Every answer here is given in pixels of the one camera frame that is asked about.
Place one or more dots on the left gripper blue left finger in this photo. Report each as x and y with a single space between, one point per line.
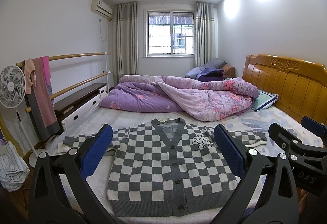
48 202

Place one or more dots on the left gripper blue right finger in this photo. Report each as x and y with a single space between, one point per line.
266 192

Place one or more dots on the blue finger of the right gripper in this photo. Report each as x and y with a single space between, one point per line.
314 127

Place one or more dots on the grey white checkered cardigan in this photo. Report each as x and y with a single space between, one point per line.
163 169

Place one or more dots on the pink grey hanging clothes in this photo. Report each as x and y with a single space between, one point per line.
38 92

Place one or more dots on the person's right hand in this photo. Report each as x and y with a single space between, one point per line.
306 204

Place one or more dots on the wooden headboard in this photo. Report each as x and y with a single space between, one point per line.
300 84

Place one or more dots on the white striped cloth pile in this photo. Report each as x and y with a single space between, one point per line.
14 170

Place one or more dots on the floral bed sheet mattress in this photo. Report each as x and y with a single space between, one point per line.
93 121

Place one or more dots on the teal blue striped pillow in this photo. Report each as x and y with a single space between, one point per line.
264 100

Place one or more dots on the dark wood white cabinet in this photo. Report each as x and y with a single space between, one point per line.
75 106

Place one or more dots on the lower wooden ballet bar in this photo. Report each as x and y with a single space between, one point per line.
61 92

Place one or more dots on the purple floral quilt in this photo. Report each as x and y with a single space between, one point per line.
204 101

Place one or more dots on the purple folded bedding pile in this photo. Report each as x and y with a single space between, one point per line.
211 71

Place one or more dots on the white standing fan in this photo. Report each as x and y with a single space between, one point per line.
13 91

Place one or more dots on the right grey striped curtain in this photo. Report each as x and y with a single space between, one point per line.
205 33

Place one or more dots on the grey striped curtain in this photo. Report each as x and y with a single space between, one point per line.
125 40
205 33

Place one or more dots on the window with metal grille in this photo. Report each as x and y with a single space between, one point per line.
169 33

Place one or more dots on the left grey striped curtain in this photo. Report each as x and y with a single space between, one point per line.
125 40

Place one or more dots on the white wall air conditioner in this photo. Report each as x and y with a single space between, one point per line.
101 8

